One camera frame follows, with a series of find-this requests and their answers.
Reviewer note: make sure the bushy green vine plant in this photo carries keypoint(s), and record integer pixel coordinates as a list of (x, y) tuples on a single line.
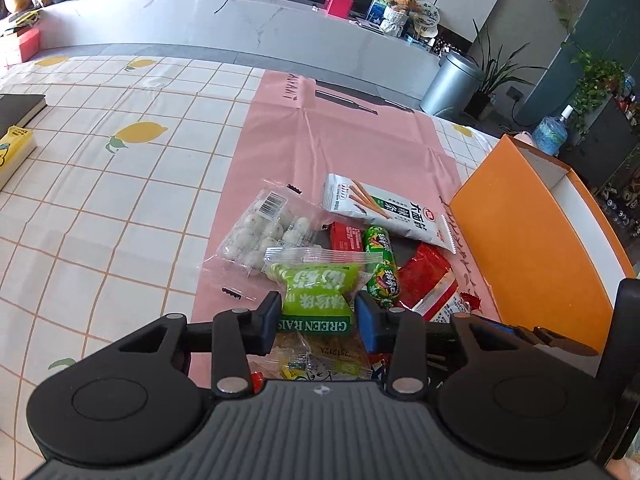
[(595, 80)]

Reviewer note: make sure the potted long-leaf plant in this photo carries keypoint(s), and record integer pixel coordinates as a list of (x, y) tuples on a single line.
[(480, 102)]

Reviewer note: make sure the white round paper fan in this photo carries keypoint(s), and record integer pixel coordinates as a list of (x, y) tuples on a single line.
[(426, 14)]

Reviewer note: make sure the large red snack packet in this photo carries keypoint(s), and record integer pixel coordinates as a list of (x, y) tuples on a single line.
[(425, 275)]

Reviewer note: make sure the green raisin packet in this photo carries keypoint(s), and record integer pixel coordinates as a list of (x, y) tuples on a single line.
[(315, 295)]

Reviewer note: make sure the green wrapped sausage snack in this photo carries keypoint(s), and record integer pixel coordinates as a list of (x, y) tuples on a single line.
[(382, 270)]

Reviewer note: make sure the silver trash can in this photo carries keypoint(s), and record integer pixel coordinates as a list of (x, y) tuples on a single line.
[(450, 85)]

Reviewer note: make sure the black wall socket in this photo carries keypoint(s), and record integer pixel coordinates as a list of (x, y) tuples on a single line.
[(513, 93)]

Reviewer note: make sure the orange cardboard box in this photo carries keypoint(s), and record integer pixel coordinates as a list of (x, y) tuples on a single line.
[(525, 240)]

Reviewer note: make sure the red storage box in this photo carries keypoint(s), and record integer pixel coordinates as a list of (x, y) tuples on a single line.
[(27, 45)]

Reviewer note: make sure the clear packet of white balls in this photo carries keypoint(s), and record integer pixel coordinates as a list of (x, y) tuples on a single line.
[(260, 240)]

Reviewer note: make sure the yellow tissue box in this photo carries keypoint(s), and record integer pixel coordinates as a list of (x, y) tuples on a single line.
[(12, 152)]

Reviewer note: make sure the pink-red box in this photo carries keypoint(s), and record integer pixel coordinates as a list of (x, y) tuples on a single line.
[(339, 4)]

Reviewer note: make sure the landscape picture card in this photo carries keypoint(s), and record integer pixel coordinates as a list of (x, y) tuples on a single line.
[(377, 7)]

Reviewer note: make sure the small red snack packet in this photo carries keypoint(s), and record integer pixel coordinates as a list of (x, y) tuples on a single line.
[(347, 237)]

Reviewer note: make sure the blue water bottle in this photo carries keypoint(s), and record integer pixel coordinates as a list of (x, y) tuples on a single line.
[(550, 135)]

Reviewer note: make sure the lemon print checked tablecloth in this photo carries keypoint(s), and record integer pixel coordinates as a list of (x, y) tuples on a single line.
[(125, 210)]

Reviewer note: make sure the dark shelf cabinet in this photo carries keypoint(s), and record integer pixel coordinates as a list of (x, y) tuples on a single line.
[(610, 125)]

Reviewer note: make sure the clear yellowish snack packet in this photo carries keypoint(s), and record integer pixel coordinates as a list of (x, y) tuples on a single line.
[(325, 355)]

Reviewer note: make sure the white breadstick snack packet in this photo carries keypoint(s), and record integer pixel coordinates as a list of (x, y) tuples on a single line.
[(395, 210)]

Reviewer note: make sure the pink printed table mat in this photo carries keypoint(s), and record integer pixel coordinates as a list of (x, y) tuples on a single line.
[(310, 150)]

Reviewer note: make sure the white marble counter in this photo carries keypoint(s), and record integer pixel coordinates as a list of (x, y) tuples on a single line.
[(200, 25)]

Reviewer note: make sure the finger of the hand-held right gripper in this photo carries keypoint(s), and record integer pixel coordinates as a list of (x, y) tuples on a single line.
[(555, 340)]

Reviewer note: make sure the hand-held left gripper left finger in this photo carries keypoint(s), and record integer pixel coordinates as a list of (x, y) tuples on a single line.
[(275, 320)]

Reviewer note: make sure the brown teddy bear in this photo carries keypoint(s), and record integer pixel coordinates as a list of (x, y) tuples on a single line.
[(400, 2)]

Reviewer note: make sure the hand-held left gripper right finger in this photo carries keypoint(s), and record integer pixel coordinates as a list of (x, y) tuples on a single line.
[(367, 325)]

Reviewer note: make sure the black notebook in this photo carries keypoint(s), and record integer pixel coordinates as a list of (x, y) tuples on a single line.
[(20, 112)]

